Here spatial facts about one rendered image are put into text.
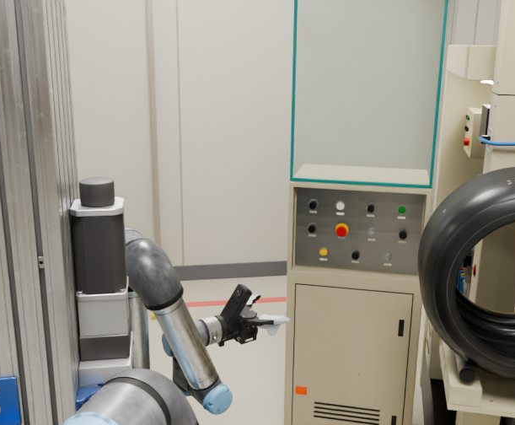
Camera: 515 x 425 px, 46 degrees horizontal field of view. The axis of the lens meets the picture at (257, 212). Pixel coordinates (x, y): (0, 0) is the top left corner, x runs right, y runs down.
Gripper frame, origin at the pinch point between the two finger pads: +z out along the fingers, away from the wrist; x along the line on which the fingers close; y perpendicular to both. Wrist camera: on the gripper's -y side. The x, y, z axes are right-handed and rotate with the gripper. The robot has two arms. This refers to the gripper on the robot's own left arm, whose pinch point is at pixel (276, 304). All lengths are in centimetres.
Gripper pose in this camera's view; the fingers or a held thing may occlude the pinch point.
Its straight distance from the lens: 180.2
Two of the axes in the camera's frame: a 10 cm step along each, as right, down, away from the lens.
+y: -0.9, 9.2, 3.7
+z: 8.2, -1.5, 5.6
